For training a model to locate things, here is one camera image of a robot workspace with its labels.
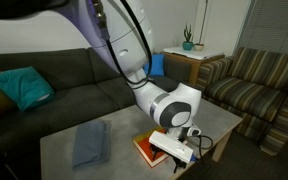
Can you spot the white flat board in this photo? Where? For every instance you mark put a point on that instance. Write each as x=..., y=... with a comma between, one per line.
x=194, y=53

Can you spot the dark grey patterned sofa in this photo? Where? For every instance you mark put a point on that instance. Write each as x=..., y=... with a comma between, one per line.
x=77, y=100

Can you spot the folded blue-grey cloth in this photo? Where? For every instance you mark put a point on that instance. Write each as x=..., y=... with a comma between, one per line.
x=90, y=143

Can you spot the wooden table leg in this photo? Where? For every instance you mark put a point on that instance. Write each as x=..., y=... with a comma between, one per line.
x=221, y=146

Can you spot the teal cushion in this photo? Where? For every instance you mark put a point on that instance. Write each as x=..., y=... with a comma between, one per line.
x=20, y=86

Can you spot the blue cushion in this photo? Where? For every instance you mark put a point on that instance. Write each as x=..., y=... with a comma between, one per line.
x=157, y=65

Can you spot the grey window blinds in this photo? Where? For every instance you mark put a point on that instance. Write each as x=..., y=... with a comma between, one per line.
x=274, y=23

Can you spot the wooden side table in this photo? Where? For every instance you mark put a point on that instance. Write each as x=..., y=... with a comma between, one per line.
x=184, y=64

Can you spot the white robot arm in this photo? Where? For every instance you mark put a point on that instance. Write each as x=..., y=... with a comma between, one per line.
x=130, y=33

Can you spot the striped armchair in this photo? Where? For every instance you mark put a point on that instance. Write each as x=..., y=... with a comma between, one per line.
x=250, y=93

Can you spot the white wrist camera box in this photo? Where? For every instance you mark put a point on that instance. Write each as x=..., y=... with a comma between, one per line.
x=170, y=146

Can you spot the teal pot with plant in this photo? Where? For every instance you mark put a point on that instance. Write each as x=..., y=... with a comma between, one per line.
x=188, y=45

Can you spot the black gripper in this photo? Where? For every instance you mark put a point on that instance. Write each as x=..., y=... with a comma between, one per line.
x=180, y=136

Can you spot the small white plant pot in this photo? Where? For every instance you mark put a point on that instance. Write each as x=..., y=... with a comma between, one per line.
x=199, y=47

